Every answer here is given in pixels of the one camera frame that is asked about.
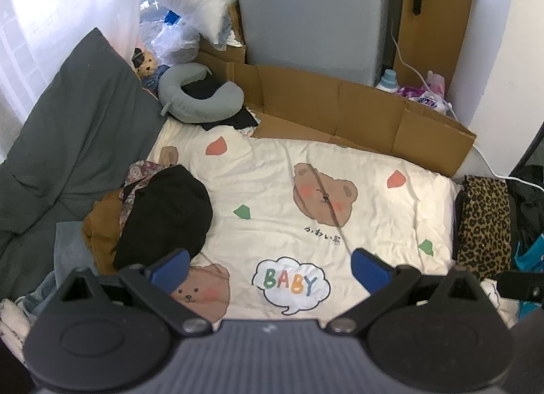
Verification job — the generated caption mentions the white cable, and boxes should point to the white cable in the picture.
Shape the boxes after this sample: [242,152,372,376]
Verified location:
[389,32,544,186]

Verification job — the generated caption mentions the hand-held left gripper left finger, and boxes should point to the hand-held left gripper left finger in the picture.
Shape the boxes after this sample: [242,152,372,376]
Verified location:
[56,249,212,336]

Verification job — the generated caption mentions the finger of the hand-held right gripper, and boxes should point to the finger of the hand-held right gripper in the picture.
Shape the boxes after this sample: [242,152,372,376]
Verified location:
[495,272,544,305]

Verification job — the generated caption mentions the plush bear toy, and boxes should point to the plush bear toy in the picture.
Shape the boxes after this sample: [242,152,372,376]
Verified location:
[131,47,171,89]

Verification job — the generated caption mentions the low folded cardboard sheet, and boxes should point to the low folded cardboard sheet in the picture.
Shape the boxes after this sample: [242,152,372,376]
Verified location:
[199,52,477,179]

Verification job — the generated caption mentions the clear plastic bag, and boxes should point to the clear plastic bag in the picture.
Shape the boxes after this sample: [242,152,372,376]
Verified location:
[139,0,201,66]

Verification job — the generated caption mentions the white bear print bedsheet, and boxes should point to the white bear print bedsheet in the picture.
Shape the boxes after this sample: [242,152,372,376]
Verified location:
[148,117,462,332]

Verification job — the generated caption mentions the teal bag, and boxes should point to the teal bag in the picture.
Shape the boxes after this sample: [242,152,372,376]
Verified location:
[513,234,544,319]

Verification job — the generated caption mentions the tall cardboard sheet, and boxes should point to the tall cardboard sheet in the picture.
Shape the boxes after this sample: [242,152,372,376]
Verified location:
[392,0,477,94]

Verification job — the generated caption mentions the pink packet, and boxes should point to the pink packet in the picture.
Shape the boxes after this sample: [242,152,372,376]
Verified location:
[425,70,447,96]

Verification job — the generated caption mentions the grey neck pillow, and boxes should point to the grey neck pillow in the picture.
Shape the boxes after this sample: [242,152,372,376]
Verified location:
[157,63,246,125]

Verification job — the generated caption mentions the dark cloth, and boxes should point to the dark cloth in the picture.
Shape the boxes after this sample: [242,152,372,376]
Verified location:
[507,164,544,251]

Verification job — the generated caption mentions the small floral cloth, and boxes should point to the small floral cloth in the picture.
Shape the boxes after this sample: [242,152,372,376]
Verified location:
[239,106,263,138]

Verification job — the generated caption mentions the floral garment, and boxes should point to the floral garment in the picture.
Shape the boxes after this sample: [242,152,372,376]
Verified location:
[118,159,171,225]

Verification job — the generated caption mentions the white fuzzy garment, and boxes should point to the white fuzzy garment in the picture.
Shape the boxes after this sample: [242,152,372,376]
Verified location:
[0,297,33,361]

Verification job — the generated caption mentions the blue detergent bottle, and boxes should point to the blue detergent bottle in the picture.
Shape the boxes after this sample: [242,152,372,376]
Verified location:
[375,69,401,94]

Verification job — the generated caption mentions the black cloth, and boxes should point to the black cloth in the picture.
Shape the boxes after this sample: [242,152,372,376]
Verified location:
[180,76,261,132]

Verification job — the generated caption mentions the blue jeans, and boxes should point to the blue jeans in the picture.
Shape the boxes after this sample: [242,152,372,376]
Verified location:
[14,270,61,323]

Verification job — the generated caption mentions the grey duvet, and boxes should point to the grey duvet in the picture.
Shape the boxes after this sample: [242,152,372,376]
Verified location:
[0,27,167,306]

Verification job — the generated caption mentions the light grey garment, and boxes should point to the light grey garment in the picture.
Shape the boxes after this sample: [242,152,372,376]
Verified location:
[53,221,99,281]

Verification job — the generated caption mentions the leopard print garment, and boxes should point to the leopard print garment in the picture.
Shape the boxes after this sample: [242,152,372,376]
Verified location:
[456,174,513,281]

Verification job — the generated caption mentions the purple packet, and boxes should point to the purple packet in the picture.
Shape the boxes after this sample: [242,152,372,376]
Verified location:
[396,85,452,115]

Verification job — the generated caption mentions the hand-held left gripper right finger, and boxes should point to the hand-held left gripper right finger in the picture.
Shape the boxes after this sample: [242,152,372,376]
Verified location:
[324,248,485,334]

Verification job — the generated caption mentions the brown garment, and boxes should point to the brown garment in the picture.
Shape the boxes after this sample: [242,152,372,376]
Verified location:
[82,189,142,276]

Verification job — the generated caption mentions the white printed cloth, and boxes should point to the white printed cloth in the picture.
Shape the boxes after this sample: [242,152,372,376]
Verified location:
[479,278,518,327]

